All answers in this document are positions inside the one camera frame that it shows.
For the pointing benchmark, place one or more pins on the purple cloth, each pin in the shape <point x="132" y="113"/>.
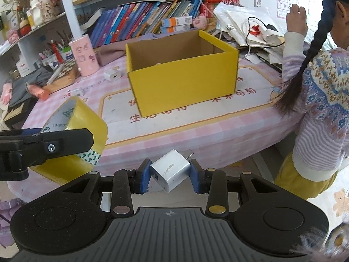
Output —
<point x="109" y="54"/>

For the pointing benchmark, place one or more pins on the white red-label box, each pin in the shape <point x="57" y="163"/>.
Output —
<point x="22" y="68"/>

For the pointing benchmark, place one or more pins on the pink checked covered desktop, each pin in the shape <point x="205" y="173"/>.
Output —
<point x="190" y="150"/>

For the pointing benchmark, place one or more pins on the white side shelf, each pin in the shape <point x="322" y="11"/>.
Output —
<point x="26" y="51"/>

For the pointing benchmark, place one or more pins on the red ribbon charm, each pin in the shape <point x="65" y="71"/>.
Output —
<point x="256" y="30"/>

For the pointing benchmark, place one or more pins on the floral rabbit figurine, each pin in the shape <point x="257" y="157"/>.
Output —
<point x="46" y="5"/>

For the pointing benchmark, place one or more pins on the yellow cardboard box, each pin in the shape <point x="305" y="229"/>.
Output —
<point x="177" y="87"/>

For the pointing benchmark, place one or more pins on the pile of white plastic bags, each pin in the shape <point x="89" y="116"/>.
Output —
<point x="240" y="16"/>

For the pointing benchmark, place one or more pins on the coral pink tube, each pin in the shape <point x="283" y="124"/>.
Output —
<point x="38" y="92"/>

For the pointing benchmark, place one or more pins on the yellow packing tape roll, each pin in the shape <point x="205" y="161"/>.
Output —
<point x="87" y="122"/>

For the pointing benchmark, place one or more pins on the wooden chess board box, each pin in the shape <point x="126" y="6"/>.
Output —
<point x="64" y="76"/>

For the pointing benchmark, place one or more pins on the small white socket cube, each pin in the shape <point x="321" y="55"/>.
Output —
<point x="113" y="76"/>

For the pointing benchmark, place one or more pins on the pink pig plush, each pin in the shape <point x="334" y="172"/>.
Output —
<point x="200" y="21"/>

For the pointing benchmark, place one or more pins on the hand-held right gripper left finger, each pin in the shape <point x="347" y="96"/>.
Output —
<point x="144" y="177"/>

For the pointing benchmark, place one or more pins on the grey cloth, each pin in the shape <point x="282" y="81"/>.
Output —
<point x="30" y="79"/>

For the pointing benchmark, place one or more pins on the pink plush glove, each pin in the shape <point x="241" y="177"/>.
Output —
<point x="6" y="94"/>

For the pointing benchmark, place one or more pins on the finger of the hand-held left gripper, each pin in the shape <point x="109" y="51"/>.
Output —
<point x="16" y="135"/>
<point x="68" y="144"/>

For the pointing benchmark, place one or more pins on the row of colourful children's books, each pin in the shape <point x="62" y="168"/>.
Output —
<point x="128" y="19"/>

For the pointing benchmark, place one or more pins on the white bookshelf unit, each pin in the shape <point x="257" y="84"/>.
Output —
<point x="64" y="2"/>

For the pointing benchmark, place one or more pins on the bunch of pens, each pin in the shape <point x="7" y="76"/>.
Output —
<point x="56" y="46"/>

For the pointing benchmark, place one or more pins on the white charger plug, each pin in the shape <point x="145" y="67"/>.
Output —
<point x="171" y="169"/>

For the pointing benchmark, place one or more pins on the black gold-edged box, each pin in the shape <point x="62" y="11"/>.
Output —
<point x="19" y="110"/>

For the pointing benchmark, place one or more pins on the bear print floor mat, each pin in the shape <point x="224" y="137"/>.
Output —
<point x="340" y="203"/>

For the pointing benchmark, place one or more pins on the printed desk mat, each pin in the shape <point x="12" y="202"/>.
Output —
<point x="174" y="125"/>

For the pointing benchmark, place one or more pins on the pink printed cup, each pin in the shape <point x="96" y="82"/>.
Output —
<point x="83" y="56"/>

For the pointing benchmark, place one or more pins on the orange and white carton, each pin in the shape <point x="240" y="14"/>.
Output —
<point x="177" y="21"/>
<point x="176" y="29"/>

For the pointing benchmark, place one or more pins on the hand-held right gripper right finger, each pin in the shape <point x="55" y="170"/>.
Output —
<point x="196" y="178"/>

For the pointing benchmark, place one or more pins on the red round jar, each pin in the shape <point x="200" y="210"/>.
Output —
<point x="24" y="27"/>

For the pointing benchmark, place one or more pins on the white pen holder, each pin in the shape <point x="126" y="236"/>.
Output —
<point x="51" y="60"/>

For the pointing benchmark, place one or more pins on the person's purple fuzzy clothing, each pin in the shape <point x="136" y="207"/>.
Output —
<point x="6" y="223"/>

